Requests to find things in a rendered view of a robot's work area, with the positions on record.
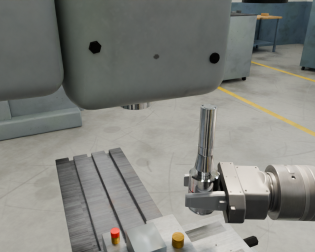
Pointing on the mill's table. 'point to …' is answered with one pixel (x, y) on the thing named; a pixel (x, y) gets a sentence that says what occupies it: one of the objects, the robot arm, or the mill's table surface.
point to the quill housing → (141, 49)
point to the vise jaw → (172, 224)
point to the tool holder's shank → (206, 139)
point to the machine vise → (197, 237)
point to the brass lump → (178, 240)
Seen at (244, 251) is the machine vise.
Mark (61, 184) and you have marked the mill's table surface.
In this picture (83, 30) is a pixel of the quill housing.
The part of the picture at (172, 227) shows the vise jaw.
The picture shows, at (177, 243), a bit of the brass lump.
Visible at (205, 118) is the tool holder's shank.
